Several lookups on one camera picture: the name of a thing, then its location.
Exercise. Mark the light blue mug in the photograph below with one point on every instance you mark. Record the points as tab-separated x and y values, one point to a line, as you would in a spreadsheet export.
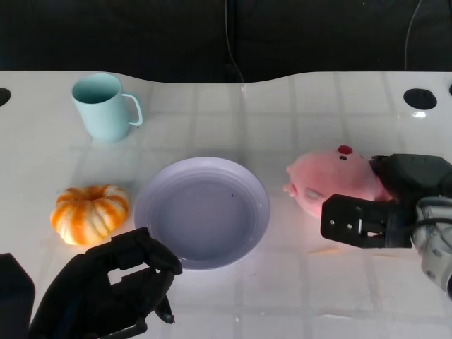
102	113

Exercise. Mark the black round table grommet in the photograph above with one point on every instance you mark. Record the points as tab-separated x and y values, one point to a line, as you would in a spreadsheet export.
450	89
4	96
420	98

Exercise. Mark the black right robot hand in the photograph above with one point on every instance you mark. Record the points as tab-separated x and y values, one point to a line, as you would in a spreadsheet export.
409	176

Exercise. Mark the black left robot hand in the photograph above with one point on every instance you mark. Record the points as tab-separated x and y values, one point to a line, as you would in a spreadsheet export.
106	293

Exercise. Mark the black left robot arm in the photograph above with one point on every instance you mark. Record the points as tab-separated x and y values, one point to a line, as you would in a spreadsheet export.
14	300

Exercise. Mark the black backdrop cloth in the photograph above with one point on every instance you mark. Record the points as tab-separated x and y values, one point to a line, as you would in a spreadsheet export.
141	35

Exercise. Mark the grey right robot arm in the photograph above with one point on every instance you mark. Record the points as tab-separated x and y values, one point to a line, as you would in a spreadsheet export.
436	240

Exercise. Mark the lavender round plate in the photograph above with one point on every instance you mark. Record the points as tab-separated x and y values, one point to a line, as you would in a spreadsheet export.
201	212

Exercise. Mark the orange white pumpkin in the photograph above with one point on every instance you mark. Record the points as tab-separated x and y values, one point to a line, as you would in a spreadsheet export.
88	215

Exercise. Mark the pink plush doll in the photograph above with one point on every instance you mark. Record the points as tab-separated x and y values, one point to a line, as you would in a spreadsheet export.
328	176

